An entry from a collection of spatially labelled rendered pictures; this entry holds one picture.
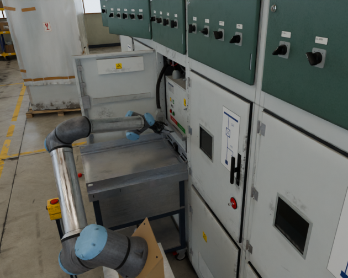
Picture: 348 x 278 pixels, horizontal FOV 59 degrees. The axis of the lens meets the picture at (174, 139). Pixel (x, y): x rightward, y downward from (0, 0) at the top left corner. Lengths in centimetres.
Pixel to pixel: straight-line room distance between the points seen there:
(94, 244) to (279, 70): 97
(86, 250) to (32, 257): 166
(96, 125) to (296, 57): 109
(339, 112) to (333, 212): 29
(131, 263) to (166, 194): 85
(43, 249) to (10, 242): 35
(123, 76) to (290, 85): 167
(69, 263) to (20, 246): 164
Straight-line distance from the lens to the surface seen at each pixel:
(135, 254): 145
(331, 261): 110
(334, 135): 96
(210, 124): 159
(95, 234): 137
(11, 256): 311
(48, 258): 295
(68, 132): 164
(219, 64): 142
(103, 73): 244
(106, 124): 175
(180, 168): 214
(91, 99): 252
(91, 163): 237
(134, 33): 265
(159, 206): 224
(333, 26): 91
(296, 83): 101
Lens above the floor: 199
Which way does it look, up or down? 26 degrees down
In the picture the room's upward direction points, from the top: 2 degrees counter-clockwise
